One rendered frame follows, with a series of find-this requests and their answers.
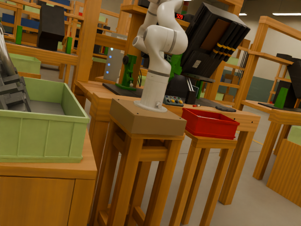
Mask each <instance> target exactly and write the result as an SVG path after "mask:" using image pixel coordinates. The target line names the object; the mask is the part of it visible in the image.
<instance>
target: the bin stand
mask: <svg viewBox="0 0 301 226"><path fill-rule="evenodd" d="M184 133H185V135H186V136H188V137H190V138H191V139H193V143H192V145H191V146H190V150H189V154H188V157H187V161H186V164H185V169H184V172H183V175H182V179H181V183H180V186H179V190H178V193H177V197H176V201H175V204H174V208H173V211H172V215H171V219H170V222H169V226H180V222H181V223H182V224H183V225H186V224H188V223H189V219H190V216H191V213H192V210H193V206H194V203H195V199H196V196H197V192H198V189H199V186H200V182H201V179H202V175H203V172H204V169H205V166H206V162H207V159H208V155H209V152H210V149H211V148H222V149H223V150H222V153H221V156H220V159H219V163H218V166H217V169H216V172H215V176H214V179H213V182H212V186H211V189H210V192H209V195H208V198H207V201H206V205H205V208H204V211H203V214H202V218H201V221H200V224H199V226H210V222H211V219H212V216H213V213H214V210H215V207H216V203H217V200H218V197H219V194H220V191H221V188H222V185H223V182H224V178H225V175H226V172H227V169H228V166H229V162H230V160H231V157H232V153H233V150H234V149H235V148H236V145H237V142H238V141H237V140H236V139H233V140H231V139H219V138H210V137H202V136H194V135H192V134H191V133H189V132H188V131H187V130H186V129H185V131H184Z"/></svg>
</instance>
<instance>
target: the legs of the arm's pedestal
mask: <svg viewBox="0 0 301 226"><path fill-rule="evenodd" d="M181 144H182V140H169V139H165V140H163V139H133V138H130V137H129V136H128V135H127V134H126V133H125V132H124V131H123V130H122V129H121V128H120V127H119V126H118V125H117V124H116V123H115V122H114V121H113V120H112V119H110V122H109V127H108V132H107V138H106V143H105V147H104V152H103V158H102V163H101V168H100V173H99V179H98V183H97V188H96V193H95V199H94V204H93V209H92V213H91V218H90V224H89V226H136V224H137V225H138V226H160V223H161V219H162V215H163V211H164V207H165V204H166V200H167V197H168V192H169V189H170V185H171V182H172V178H173V174H174V170H175V167H176V162H177V159H178V156H179V152H180V148H181ZM119 152H120V153H121V154H122V155H121V159H120V165H119V169H118V174H117V178H116V183H115V188H114V192H113V197H112V202H111V204H108V202H109V197H110V193H111V189H112V183H113V179H114V174H115V170H116V164H117V160H118V155H119ZM152 161H159V164H158V168H157V172H156V176H155V180H154V184H153V188H152V192H151V196H150V200H149V204H148V208H147V212H146V215H145V214H144V212H143V211H142V210H141V208H140V207H141V204H142V199H143V195H144V191H145V187H146V182H147V179H148V175H149V171H150V167H151V162H152Z"/></svg>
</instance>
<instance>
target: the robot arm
mask: <svg viewBox="0 0 301 226"><path fill-rule="evenodd" d="M148 1H149V2H150V5H149V8H148V11H147V14H146V17H145V21H144V23H143V24H142V25H141V26H140V27H139V30H138V34H137V36H136V37H135V38H134V40H133V43H132V45H133V46H134V47H135V48H137V49H139V50H140V51H142V52H144V53H145V54H147V55H149V58H150V63H149V68H148V71H147V75H146V80H145V84H144V88H143V92H142V97H141V100H135V101H134V102H133V104H134V105H135V106H138V107H140V108H142V109H146V110H149V111H153V112H158V113H165V112H167V109H166V108H165V107H163V106H162V103H163V99H164V95H165V91H166V88H167V84H168V80H169V76H170V72H171V65H170V64H169V61H167V59H166V58H167V56H166V55H165V54H164V52H167V53H170V54H174V55H180V54H182V53H184V52H185V51H186V49H187V47H188V38H187V35H186V33H185V32H184V30H183V29H182V27H181V26H180V25H179V24H178V22H177V21H176V20H175V14H174V13H175V12H176V11H177V10H178V9H179V8H180V7H181V5H182V2H183V0H148ZM157 22H158V25H156V24H157Z"/></svg>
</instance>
